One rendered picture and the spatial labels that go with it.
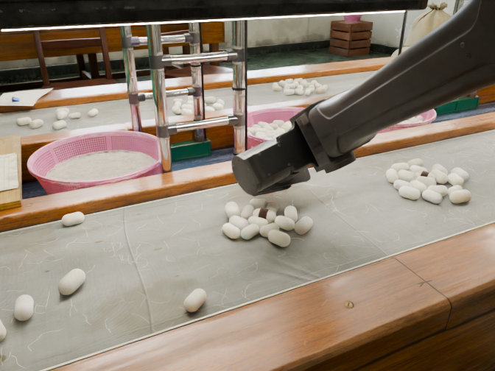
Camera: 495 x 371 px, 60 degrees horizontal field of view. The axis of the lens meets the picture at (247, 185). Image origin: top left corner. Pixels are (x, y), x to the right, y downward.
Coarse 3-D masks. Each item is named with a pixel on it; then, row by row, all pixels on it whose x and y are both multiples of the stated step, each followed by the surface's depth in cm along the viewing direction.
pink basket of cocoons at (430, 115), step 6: (420, 114) 117; (426, 114) 115; (432, 114) 111; (426, 120) 104; (432, 120) 106; (396, 126) 102; (402, 126) 102; (408, 126) 102; (414, 126) 102; (378, 132) 104
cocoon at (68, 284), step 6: (72, 270) 53; (78, 270) 53; (66, 276) 52; (72, 276) 52; (78, 276) 53; (84, 276) 54; (60, 282) 51; (66, 282) 51; (72, 282) 52; (78, 282) 52; (60, 288) 51; (66, 288) 51; (72, 288) 52; (66, 294) 52
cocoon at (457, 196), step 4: (452, 192) 73; (456, 192) 72; (460, 192) 72; (464, 192) 72; (468, 192) 72; (452, 196) 72; (456, 196) 72; (460, 196) 72; (464, 196) 72; (468, 196) 72; (452, 200) 72; (456, 200) 72; (460, 200) 72; (464, 200) 72
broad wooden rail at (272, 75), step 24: (264, 72) 156; (288, 72) 156; (312, 72) 157; (336, 72) 162; (360, 72) 167; (0, 96) 126; (48, 96) 126; (72, 96) 126; (96, 96) 128; (120, 96) 131
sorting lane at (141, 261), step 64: (320, 192) 77; (384, 192) 77; (0, 256) 59; (64, 256) 59; (128, 256) 59; (192, 256) 59; (256, 256) 59; (320, 256) 59; (384, 256) 59; (64, 320) 49; (128, 320) 49; (192, 320) 48
